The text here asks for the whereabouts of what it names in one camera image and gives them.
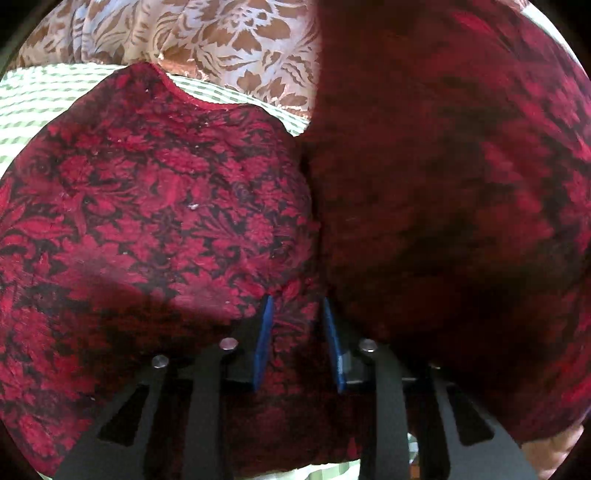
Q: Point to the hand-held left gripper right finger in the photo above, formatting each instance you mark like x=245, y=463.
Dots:
x=334, y=350

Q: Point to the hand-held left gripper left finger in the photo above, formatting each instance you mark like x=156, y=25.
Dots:
x=262, y=341

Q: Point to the red patterned sweater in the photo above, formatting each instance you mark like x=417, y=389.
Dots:
x=161, y=207

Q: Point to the brown floral blanket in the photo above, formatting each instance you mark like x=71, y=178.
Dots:
x=231, y=37

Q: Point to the green checked bed sheet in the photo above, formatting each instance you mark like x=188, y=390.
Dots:
x=46, y=101

